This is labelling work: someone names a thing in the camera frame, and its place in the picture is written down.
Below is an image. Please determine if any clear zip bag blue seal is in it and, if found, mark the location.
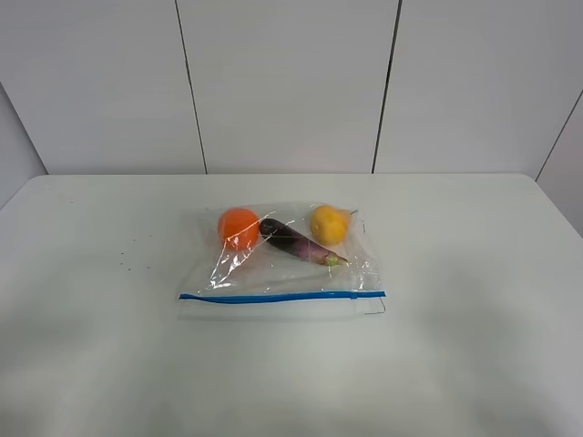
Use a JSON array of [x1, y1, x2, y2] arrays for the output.
[[177, 202, 386, 321]]

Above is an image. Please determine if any purple eggplant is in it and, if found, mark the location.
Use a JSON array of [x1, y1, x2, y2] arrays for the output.
[[259, 218, 349, 267]]

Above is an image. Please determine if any yellow pear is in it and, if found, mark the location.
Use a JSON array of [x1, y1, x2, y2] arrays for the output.
[[310, 205, 352, 246]]

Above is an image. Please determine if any orange fruit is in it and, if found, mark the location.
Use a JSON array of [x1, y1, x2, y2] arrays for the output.
[[217, 208, 260, 251]]

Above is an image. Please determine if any thin dark wire piece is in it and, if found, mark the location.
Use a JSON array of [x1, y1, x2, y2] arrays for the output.
[[363, 295, 389, 317]]

